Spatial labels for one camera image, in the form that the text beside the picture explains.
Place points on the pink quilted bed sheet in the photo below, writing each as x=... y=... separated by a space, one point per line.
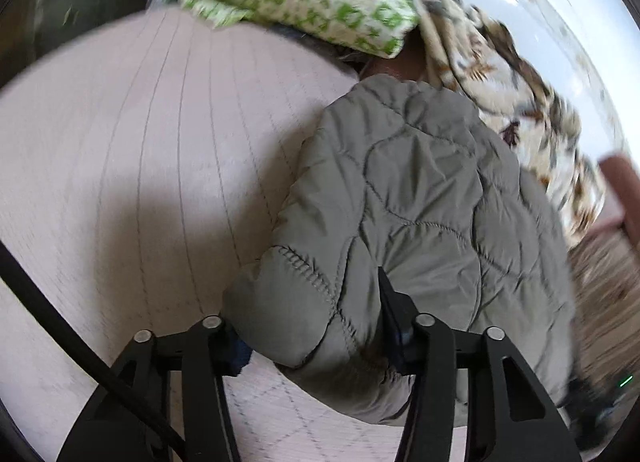
x=125 y=167

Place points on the brown bed headboard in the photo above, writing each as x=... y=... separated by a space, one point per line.
x=622 y=187

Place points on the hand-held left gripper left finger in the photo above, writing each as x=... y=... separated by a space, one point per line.
x=242 y=355

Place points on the brown striped sofa side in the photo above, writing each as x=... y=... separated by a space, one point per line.
x=605 y=292

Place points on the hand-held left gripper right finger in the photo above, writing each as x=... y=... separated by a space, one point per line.
x=397 y=337

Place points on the leaf printed fleece blanket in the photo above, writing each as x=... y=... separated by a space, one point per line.
x=500 y=87

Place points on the grey quilted hooded jacket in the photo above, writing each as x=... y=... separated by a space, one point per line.
x=425 y=192

